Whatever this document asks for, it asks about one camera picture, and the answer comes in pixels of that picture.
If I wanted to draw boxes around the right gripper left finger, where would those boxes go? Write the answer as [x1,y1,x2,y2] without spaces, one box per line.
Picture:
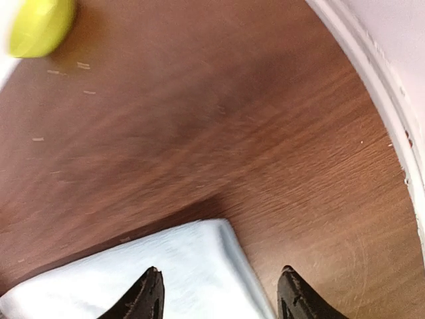
[98,266,165,319]

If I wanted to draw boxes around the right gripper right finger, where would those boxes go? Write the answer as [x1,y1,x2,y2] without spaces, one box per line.
[277,265,347,319]

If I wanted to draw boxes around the light blue towel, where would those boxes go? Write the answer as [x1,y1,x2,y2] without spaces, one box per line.
[1,219,275,318]

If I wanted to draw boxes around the lime green bowl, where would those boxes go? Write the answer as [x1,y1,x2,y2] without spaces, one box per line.
[8,0,76,58]

